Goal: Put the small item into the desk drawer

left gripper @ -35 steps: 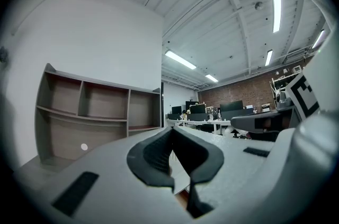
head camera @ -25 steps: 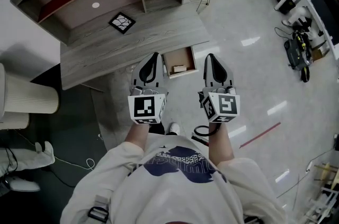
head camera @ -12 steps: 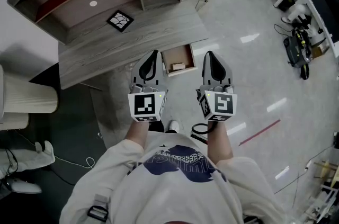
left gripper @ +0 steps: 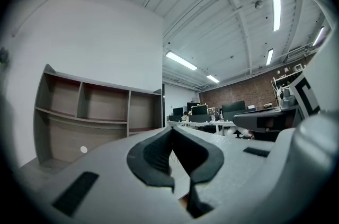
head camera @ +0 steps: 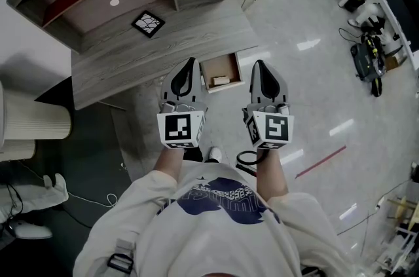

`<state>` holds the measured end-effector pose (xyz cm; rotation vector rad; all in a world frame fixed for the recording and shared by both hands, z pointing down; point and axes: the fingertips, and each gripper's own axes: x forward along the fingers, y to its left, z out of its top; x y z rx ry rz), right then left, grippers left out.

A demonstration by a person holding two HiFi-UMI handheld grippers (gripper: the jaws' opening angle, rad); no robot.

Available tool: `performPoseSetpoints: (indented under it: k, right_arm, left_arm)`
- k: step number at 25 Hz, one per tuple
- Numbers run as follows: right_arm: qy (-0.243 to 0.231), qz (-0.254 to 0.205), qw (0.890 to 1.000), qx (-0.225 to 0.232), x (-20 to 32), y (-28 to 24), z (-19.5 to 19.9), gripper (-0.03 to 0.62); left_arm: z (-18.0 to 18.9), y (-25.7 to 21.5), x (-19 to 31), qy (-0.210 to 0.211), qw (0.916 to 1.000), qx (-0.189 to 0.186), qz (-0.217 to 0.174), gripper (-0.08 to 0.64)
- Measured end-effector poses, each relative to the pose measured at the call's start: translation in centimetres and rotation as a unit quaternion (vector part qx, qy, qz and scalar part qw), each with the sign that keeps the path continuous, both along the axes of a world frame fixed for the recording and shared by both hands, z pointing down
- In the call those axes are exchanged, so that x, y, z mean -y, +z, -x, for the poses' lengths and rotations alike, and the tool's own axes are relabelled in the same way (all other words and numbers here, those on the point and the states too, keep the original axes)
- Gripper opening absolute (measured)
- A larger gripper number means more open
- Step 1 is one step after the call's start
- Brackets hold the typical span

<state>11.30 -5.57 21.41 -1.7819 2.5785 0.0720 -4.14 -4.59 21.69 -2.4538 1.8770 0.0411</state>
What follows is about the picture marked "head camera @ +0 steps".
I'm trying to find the person's left forearm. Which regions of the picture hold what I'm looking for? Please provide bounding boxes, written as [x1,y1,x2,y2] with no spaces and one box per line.
[153,147,186,185]

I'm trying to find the grey strap black buckle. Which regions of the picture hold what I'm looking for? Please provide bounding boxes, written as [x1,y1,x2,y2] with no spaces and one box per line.
[107,238,136,275]

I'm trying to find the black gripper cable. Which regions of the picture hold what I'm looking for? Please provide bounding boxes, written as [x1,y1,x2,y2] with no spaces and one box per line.
[236,149,272,167]

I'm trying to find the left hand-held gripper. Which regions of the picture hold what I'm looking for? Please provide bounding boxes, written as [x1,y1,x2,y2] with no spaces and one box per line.
[156,56,210,150]

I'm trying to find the person's right forearm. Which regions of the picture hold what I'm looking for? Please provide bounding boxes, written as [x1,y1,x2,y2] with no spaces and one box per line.
[255,147,289,201]

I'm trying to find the wooden frame rack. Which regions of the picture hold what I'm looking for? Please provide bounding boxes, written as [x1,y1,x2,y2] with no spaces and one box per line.
[376,195,419,277]

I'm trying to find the black yellow floor machine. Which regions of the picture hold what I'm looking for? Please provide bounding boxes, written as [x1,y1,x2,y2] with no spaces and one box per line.
[350,35,386,97]

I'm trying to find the grey floor cable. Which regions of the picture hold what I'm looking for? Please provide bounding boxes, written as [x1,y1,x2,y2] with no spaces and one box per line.
[337,180,410,236]

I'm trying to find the white rounded plastic shell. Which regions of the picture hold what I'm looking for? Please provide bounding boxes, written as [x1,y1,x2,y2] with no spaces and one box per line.
[12,219,53,240]

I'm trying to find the thin white floor cable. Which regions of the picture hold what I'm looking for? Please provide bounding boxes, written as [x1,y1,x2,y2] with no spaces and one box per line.
[67,192,118,208]

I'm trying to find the long white desk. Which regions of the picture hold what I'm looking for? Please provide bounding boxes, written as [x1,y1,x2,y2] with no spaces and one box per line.
[330,0,419,70]

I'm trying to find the brown wooden drawer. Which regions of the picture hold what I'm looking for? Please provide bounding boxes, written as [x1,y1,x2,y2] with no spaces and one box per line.
[198,52,246,94]

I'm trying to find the person's white printed shirt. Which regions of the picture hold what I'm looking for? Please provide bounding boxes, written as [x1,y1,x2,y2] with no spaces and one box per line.
[73,160,354,277]

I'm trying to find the white rounded robot part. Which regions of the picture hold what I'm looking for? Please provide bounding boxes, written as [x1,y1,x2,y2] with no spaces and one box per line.
[347,3,382,28]

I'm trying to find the grey wooden desk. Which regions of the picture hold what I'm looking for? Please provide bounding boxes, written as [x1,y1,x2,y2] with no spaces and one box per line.
[70,0,259,110]

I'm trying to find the red floor tape strip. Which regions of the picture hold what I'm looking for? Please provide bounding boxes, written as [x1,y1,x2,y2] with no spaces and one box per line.
[295,145,347,179]

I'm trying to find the black framed patterned tile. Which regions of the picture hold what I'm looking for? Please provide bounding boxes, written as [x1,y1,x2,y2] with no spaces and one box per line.
[130,9,166,39]

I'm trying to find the small cream ribbed cylinder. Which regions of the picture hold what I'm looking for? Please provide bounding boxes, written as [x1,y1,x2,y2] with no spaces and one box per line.
[0,139,36,162]

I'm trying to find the large cream ribbed cylinder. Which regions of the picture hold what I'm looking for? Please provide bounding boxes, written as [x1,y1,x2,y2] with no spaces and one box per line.
[0,82,73,141]

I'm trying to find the person's black trousers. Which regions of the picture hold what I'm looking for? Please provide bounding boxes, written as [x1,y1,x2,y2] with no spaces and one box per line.
[183,147,204,162]

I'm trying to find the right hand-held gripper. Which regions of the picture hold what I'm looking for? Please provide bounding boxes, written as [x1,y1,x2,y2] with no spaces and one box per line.
[242,60,295,150]

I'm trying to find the small cardboard box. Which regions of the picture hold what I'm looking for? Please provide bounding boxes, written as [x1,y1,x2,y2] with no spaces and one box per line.
[382,54,409,72]

